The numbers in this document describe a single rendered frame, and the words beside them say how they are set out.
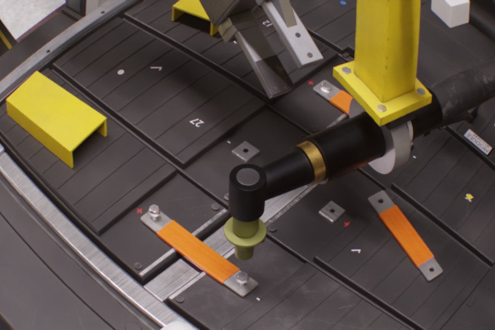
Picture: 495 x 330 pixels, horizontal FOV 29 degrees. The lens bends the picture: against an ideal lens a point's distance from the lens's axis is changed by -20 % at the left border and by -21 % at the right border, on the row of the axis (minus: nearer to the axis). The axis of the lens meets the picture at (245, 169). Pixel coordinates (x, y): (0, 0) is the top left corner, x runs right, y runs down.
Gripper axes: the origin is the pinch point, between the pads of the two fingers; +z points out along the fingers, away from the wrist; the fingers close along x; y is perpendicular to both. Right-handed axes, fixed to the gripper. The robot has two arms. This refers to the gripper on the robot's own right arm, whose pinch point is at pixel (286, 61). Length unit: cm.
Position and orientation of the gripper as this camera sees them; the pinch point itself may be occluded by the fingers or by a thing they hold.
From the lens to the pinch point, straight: 112.4
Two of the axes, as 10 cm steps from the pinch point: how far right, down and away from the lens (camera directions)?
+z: 4.4, 8.9, -1.2
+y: 8.5, -3.7, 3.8
